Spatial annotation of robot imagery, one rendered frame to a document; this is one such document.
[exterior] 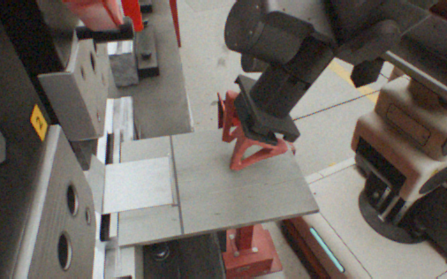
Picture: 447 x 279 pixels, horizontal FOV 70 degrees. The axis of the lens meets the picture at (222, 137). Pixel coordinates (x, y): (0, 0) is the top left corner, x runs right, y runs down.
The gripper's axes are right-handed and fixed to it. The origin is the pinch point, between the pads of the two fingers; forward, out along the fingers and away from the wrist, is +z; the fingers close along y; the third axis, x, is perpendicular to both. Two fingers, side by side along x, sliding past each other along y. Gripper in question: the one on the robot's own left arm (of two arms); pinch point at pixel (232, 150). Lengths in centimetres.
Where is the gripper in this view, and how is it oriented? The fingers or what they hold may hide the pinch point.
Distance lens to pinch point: 45.8
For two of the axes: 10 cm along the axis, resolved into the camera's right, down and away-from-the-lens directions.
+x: 8.5, 2.3, 4.7
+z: -4.8, 6.9, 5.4
